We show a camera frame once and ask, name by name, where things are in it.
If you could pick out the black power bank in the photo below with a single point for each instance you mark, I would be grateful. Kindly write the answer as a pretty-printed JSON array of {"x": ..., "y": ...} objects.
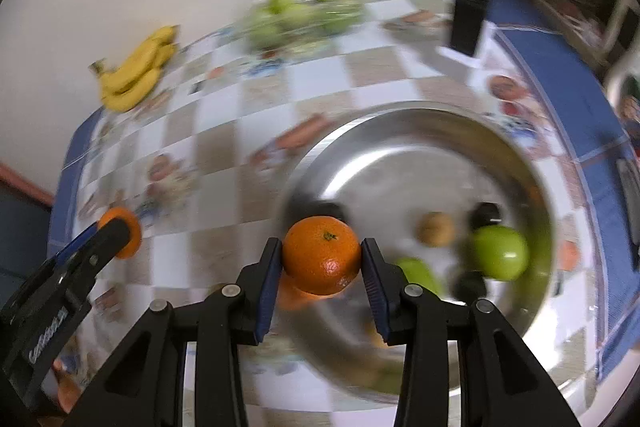
[{"x": 467, "y": 19}]

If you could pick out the large orange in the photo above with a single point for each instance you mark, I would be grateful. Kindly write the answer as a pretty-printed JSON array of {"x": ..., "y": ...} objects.
[{"x": 322, "y": 254}]

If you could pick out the checkered printed tablecloth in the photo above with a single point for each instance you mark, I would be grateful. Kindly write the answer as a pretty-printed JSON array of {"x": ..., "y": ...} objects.
[{"x": 225, "y": 147}]

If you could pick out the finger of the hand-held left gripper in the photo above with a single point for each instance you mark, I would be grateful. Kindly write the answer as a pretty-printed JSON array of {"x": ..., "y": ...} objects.
[
  {"x": 105, "y": 244},
  {"x": 75, "y": 244}
]

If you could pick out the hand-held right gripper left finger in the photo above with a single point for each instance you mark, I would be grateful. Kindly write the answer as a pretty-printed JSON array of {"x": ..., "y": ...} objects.
[{"x": 267, "y": 289}]

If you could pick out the white charger box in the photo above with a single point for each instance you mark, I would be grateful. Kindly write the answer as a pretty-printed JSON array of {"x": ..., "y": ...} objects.
[{"x": 457, "y": 58}]

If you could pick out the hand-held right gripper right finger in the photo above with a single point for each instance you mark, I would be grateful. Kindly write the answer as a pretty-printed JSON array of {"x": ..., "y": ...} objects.
[{"x": 375, "y": 294}]

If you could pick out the white chair frame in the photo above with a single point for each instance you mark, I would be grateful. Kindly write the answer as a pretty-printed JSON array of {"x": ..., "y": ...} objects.
[{"x": 617, "y": 22}]

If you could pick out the small orange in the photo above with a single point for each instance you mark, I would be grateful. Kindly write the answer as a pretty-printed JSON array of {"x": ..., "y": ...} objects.
[{"x": 134, "y": 237}]

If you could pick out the small tan fruit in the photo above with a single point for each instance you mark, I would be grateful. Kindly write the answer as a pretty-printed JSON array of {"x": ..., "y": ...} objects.
[{"x": 435, "y": 229}]

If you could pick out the large metal bowl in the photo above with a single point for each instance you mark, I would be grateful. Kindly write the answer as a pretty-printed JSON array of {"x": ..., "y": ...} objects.
[{"x": 425, "y": 157}]

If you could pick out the yellow banana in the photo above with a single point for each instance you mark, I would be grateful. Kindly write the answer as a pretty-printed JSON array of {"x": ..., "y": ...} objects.
[
  {"x": 167, "y": 53},
  {"x": 135, "y": 63},
  {"x": 132, "y": 94}
]

